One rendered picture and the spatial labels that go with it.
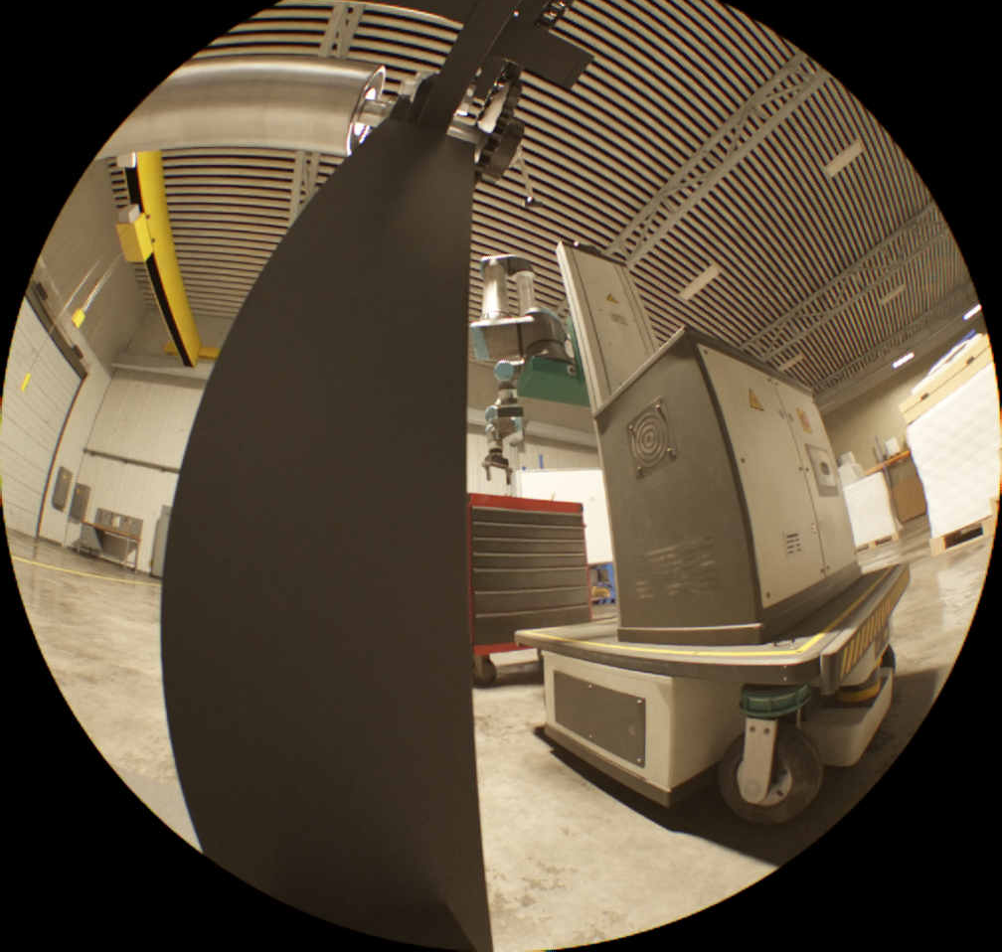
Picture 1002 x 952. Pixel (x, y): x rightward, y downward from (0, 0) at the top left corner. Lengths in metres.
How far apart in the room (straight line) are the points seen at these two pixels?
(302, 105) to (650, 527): 0.77
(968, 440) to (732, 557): 2.99
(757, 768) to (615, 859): 0.23
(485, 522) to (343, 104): 1.63
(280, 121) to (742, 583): 0.76
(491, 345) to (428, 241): 1.14
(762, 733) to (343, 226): 0.63
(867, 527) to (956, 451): 4.87
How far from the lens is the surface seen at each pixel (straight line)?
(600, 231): 9.62
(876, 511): 8.00
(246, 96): 0.43
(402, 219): 0.17
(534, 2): 0.73
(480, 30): 0.30
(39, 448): 11.71
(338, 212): 0.16
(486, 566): 1.67
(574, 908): 0.56
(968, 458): 3.41
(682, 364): 0.64
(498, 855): 0.65
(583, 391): 1.25
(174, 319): 10.22
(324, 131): 0.40
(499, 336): 1.28
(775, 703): 0.54
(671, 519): 0.63
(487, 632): 1.67
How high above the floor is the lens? 0.44
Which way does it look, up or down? 24 degrees up
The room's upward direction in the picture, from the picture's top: 2 degrees counter-clockwise
